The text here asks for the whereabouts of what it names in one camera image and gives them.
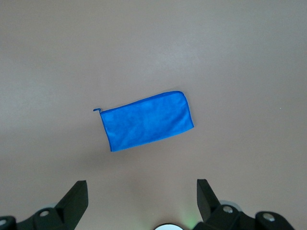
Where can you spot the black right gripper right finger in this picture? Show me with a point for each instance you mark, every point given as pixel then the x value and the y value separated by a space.
pixel 211 210

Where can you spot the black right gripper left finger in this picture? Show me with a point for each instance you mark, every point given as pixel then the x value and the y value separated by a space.
pixel 69 206

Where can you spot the blue microfibre towel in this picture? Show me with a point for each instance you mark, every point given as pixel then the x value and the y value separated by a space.
pixel 146 122

